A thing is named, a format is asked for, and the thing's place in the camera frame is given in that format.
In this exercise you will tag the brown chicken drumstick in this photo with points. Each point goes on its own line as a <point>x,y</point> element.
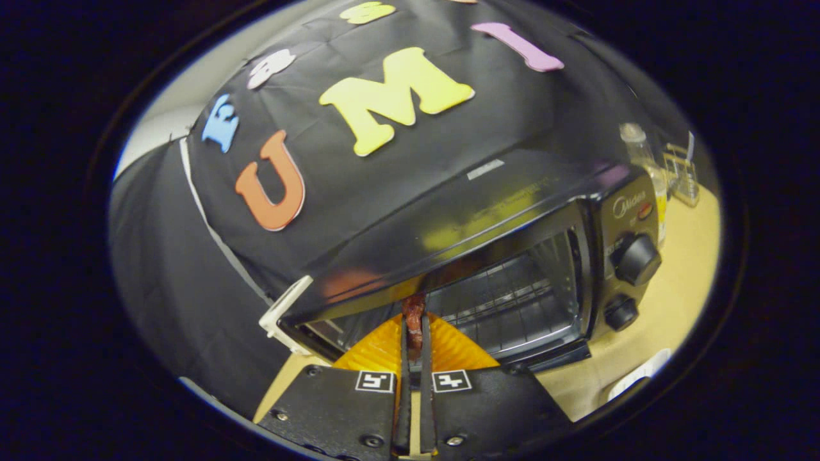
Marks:
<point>414,314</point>

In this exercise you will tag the clear bottle with yellow label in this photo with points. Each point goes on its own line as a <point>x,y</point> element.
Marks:
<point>640,153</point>

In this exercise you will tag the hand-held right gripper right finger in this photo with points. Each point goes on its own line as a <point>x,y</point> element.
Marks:
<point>493,410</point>

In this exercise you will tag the metal spoon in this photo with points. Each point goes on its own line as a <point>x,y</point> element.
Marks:
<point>690,144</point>

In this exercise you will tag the black electric oven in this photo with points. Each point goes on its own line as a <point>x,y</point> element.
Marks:
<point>512,211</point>

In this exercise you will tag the white rectangular tray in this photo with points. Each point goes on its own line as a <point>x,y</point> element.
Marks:
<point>637,374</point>

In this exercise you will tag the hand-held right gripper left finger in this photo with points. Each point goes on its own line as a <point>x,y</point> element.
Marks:
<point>333,410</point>

